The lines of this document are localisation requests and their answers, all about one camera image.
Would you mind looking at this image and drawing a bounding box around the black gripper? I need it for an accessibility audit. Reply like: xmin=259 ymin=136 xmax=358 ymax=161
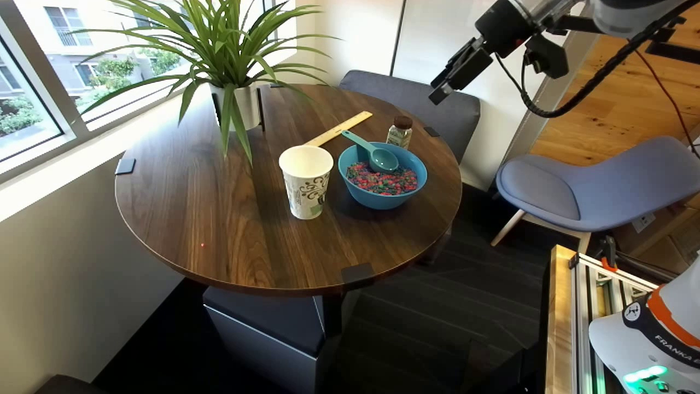
xmin=426 ymin=0 xmax=537 ymax=107

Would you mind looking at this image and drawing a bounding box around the small glass spice bottle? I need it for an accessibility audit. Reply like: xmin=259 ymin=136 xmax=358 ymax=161
xmin=383 ymin=114 xmax=415 ymax=153

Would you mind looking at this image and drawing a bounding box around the dark grey upholstered bench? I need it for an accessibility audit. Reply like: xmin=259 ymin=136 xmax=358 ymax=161
xmin=337 ymin=68 xmax=484 ymax=163

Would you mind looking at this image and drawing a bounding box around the teal plastic scoop spoon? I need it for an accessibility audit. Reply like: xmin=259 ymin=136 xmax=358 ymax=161
xmin=341 ymin=129 xmax=402 ymax=175

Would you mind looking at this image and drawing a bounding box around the light wooden ruler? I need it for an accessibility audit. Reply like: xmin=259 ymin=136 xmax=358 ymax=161
xmin=303 ymin=109 xmax=375 ymax=149

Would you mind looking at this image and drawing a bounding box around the blue bowl with sprinkles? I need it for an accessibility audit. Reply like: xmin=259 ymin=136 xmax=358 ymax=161
xmin=335 ymin=141 xmax=430 ymax=213

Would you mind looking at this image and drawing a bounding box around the light blue shell chair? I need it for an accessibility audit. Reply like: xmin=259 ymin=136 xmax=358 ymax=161
xmin=487 ymin=136 xmax=700 ymax=255

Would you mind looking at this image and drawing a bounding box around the white patterned paper cup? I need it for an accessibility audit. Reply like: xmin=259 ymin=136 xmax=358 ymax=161
xmin=277 ymin=143 xmax=337 ymax=224

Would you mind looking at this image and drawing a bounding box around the white plant pot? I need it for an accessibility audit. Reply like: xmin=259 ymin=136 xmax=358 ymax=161
xmin=208 ymin=82 xmax=266 ymax=133

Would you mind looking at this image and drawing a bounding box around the green leafy plant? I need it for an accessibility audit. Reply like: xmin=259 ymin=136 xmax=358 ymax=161
xmin=67 ymin=0 xmax=337 ymax=166

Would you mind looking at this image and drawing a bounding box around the round dark wooden table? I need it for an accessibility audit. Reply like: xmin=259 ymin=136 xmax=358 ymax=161
xmin=111 ymin=83 xmax=465 ymax=347

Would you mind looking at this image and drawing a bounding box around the grey box ottoman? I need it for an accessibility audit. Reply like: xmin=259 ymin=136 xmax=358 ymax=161
xmin=202 ymin=286 xmax=325 ymax=394

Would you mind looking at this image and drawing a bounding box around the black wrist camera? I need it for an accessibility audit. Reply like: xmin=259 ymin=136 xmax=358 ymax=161
xmin=520 ymin=32 xmax=572 ymax=83

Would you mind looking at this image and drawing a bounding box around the thick black corrugated cable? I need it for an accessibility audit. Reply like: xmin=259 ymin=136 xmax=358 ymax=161
xmin=494 ymin=0 xmax=700 ymax=120

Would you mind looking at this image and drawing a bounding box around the aluminium profile frame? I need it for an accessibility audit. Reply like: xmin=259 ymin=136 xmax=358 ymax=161
xmin=543 ymin=243 xmax=659 ymax=394

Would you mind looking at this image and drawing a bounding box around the grey window frame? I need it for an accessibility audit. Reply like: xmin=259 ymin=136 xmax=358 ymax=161
xmin=0 ymin=0 xmax=301 ymax=178

